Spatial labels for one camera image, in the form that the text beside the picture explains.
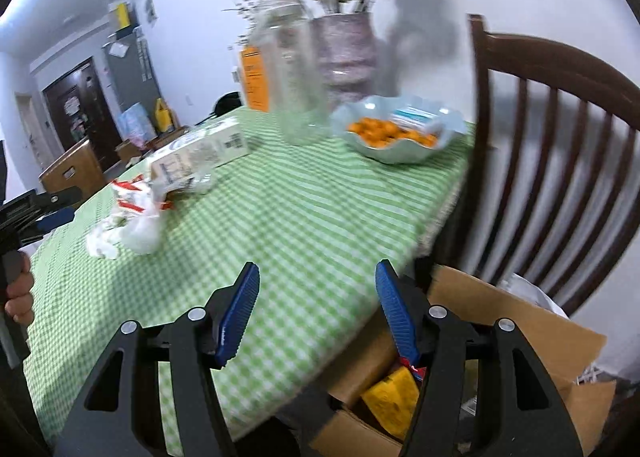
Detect grey refrigerator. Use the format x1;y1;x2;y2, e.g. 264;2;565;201
102;26;162;123

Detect light blue patterned bag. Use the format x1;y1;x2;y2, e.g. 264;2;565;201
118;102;156;147

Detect purple speckled flower vase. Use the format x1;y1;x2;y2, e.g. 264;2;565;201
311;13;378;110

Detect yellow package in box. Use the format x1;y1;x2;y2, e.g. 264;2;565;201
359;364;421;441

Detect yellow shopping bag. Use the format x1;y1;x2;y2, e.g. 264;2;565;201
154;97;175;134

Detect translucent white plastic wrapper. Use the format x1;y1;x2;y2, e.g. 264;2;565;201
119;186;166;256

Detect white packet in bowl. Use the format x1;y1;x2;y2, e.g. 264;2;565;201
390;106;442;133

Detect green checkered tablecloth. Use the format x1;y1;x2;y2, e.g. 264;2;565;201
25;109;470;442

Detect red white snack bag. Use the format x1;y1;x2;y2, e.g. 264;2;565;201
110;175;174;215

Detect brown cardboard trash box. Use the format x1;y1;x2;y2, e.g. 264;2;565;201
312;267;615;456

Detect orange book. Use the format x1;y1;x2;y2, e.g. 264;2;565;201
240;45;269;112

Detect white tissue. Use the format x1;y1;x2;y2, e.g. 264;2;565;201
85;216;124;260

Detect dark wooden slatted chair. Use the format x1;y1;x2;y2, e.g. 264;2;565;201
430;14;639;315

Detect light blue wavy bowl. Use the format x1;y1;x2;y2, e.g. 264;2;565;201
330;95;468;164

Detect clear glass jar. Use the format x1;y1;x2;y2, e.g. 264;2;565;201
248;0;329;146

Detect white milk carton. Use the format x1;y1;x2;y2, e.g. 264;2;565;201
146;117;250;189

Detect dark wooden door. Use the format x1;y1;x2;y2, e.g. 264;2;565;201
43;58;122;172

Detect oranges in bowl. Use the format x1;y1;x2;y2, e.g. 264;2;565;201
346;118;438;148

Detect person's left hand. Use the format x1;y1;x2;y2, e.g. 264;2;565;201
4;258;35;327

